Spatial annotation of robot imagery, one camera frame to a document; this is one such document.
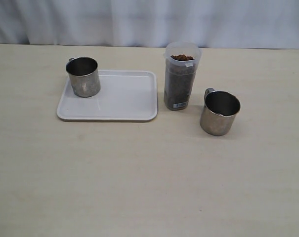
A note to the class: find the steel mug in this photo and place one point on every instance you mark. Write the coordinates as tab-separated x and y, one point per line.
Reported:
84	76
219	111

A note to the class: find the white plastic tray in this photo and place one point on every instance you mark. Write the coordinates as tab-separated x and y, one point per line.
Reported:
124	96

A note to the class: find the translucent plastic container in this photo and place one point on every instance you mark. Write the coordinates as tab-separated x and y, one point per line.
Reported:
187	48

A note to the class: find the white curtain backdrop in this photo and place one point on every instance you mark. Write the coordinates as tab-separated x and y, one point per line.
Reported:
152	23

